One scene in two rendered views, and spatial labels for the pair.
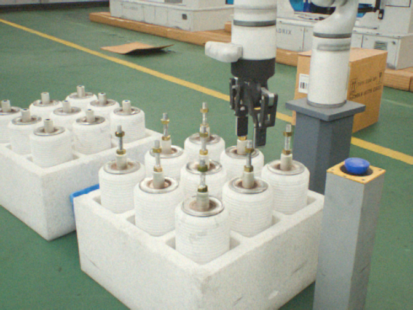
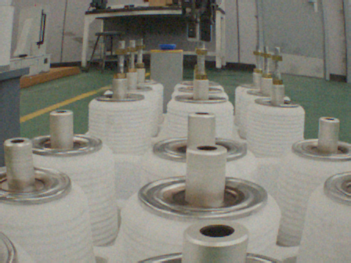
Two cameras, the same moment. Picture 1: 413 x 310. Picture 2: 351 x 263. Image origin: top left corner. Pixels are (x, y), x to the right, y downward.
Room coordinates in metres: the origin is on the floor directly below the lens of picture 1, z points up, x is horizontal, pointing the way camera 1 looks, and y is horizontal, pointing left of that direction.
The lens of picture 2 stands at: (1.47, 0.55, 0.34)
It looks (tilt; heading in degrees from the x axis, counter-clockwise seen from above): 11 degrees down; 227
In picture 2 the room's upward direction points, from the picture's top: 1 degrees clockwise
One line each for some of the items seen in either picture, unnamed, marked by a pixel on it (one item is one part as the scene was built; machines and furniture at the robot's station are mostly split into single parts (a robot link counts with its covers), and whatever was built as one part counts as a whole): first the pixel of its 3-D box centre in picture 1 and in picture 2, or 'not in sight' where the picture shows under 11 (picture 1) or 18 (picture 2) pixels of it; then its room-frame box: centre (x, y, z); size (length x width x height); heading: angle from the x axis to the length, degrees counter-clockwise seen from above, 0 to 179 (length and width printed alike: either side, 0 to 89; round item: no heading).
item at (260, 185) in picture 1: (247, 184); (199, 84); (0.80, -0.08, 0.25); 0.08 x 0.08 x 0.01
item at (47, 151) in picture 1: (53, 164); (312, 239); (1.11, 0.38, 0.16); 0.10 x 0.10 x 0.18
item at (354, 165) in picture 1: (356, 166); (167, 48); (0.73, -0.26, 0.32); 0.04 x 0.04 x 0.02
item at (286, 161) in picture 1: (286, 162); (139, 76); (0.89, -0.17, 0.26); 0.02 x 0.02 x 0.03
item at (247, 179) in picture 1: (247, 178); not in sight; (0.80, -0.08, 0.26); 0.02 x 0.02 x 0.03
